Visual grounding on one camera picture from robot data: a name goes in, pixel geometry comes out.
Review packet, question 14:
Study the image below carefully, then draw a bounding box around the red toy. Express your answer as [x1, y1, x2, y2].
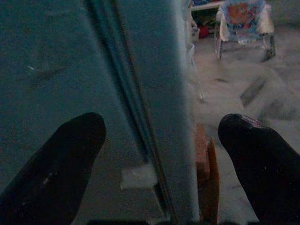
[199, 25, 211, 39]

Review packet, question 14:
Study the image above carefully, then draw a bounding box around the wooden floor frame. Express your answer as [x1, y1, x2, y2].
[199, 137, 221, 222]

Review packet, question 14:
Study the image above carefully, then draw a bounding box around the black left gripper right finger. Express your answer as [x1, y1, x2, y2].
[217, 113, 300, 225]

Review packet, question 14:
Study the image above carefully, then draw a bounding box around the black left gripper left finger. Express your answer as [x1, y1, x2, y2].
[0, 112, 107, 225]

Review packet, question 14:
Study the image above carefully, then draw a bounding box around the white side table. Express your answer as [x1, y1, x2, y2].
[191, 0, 225, 11]

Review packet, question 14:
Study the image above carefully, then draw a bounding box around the orange brick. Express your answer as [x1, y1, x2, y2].
[195, 123, 210, 164]

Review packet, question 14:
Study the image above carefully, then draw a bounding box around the colourful baby bouncer seat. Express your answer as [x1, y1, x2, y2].
[213, 0, 277, 63]

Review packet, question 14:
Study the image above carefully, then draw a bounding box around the white fridge door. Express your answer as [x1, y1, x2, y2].
[0, 0, 165, 211]

